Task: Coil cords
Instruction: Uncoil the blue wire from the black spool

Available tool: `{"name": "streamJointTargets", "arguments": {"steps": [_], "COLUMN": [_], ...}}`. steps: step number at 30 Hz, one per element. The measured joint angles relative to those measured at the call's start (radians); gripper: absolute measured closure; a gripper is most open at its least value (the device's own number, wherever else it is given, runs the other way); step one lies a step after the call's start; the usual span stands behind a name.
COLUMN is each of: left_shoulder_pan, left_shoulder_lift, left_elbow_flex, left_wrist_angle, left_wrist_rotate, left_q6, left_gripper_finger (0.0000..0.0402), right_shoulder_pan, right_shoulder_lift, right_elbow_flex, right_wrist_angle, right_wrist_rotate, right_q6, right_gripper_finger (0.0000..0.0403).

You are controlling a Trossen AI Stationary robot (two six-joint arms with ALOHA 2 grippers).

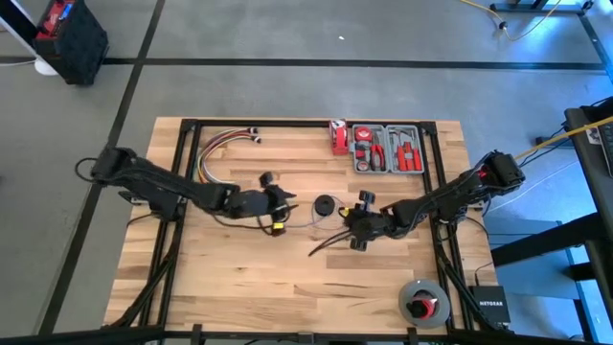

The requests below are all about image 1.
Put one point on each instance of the black aluminium rig frame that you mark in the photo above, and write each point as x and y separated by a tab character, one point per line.
306	123

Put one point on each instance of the grey plastic tool case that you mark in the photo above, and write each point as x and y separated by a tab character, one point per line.
385	131

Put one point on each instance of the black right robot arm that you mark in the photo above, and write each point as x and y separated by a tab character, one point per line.
445	196

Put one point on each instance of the small round tape roll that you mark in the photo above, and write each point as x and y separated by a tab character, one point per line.
362	166

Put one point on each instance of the red tape measure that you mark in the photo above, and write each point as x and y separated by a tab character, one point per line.
364	133

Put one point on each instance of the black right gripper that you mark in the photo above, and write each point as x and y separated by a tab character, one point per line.
364	223

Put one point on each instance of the white round base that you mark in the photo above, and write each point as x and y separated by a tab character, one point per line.
45	68

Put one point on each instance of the red tape measure box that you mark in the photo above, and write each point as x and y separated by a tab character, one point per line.
339	139

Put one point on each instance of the black Netgear network switch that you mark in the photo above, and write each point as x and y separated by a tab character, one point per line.
488	306

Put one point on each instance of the black floor stand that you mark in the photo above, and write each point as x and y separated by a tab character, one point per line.
527	7

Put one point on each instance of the grey spool with red core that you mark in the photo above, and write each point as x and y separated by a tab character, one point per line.
407	306

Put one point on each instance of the red battery box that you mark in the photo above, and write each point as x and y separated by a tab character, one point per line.
52	19

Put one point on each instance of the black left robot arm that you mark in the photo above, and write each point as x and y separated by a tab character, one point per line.
167	184

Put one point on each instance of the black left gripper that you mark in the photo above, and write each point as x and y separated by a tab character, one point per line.
273	203

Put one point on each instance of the black desk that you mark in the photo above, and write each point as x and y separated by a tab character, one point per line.
598	201

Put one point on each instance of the black fabric crate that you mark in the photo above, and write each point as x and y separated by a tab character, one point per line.
81	48

